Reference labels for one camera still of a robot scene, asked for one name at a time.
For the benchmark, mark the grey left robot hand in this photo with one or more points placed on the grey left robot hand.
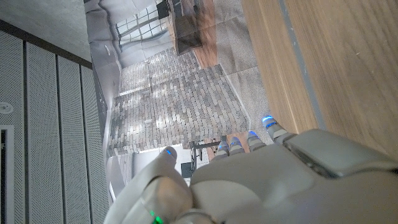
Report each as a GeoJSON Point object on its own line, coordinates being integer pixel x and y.
{"type": "Point", "coordinates": [264, 186]}

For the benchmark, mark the printed office backdrop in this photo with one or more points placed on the printed office backdrop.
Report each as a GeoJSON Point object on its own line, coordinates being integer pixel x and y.
{"type": "Point", "coordinates": [180, 99]}

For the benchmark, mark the grey tape strip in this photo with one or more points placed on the grey tape strip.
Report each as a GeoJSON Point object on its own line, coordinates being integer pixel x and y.
{"type": "Point", "coordinates": [298, 62]}

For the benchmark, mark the round white ceiling sensor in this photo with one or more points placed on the round white ceiling sensor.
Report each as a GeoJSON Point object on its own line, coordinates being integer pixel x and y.
{"type": "Point", "coordinates": [5, 108]}

